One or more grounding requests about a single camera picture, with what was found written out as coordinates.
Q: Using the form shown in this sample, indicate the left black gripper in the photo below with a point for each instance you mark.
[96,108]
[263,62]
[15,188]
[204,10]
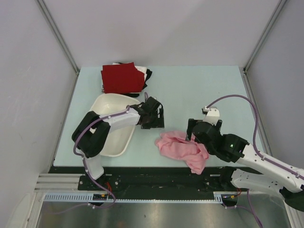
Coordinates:
[155,124]

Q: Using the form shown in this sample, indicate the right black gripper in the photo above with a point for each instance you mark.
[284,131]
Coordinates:
[191,122]

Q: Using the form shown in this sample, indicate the pink t shirt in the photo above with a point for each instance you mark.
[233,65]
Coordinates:
[173,145]

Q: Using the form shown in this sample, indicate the white plastic bin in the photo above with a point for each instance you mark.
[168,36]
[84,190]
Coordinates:
[118,140]

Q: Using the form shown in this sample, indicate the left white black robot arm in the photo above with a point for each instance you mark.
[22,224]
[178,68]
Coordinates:
[90,136]

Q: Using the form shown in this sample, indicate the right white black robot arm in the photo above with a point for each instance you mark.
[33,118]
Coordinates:
[232,148]

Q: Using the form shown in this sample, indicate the folded red t shirt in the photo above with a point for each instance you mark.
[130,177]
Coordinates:
[122,78]

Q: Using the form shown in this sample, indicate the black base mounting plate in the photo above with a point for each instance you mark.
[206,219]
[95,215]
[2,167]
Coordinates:
[150,183]

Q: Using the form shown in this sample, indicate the right aluminium side rail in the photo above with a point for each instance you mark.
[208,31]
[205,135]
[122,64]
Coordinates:
[261,136]

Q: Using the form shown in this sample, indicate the aluminium front rail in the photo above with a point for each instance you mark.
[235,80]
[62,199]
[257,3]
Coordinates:
[57,182]

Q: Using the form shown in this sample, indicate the right aluminium frame post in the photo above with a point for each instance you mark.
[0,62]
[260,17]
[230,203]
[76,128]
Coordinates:
[265,33]

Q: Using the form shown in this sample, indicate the aluminium frame post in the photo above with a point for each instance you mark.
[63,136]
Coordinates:
[265,33]
[57,34]

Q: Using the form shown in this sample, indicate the left aluminium frame post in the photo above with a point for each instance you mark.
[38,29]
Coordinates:
[57,34]

